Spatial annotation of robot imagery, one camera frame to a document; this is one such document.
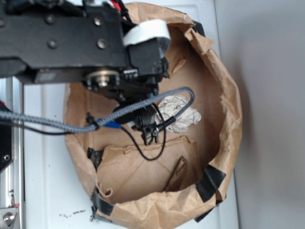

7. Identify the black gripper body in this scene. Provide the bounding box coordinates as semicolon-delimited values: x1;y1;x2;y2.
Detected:
82;20;171;146

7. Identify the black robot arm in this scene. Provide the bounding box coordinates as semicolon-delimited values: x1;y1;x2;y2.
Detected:
0;0;171;145

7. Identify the crumpled white paper wad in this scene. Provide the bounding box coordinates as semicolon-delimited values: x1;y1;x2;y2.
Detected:
157;95;202;133

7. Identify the brown paper bag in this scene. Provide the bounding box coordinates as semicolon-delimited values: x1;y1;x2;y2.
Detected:
65;2;243;229

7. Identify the thin black wire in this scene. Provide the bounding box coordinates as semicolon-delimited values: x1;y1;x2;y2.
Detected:
120;104;167;161

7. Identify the grey braided cable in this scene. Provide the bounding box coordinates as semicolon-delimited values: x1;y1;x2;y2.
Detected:
0;87;196;134

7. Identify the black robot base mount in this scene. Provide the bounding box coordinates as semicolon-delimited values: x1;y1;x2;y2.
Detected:
0;117;15;174

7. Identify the aluminium extrusion rail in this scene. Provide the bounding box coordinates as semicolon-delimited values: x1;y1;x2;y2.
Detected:
0;77;26;229

